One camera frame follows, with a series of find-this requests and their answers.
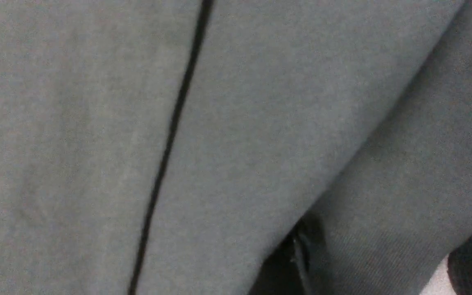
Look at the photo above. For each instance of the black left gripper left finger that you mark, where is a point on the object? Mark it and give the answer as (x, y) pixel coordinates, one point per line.
(298, 266)

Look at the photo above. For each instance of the gray long-sleeve top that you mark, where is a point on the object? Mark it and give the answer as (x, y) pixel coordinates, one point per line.
(167, 147)

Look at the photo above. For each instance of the pink grid table mat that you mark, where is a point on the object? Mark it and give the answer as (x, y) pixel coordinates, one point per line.
(439, 283)

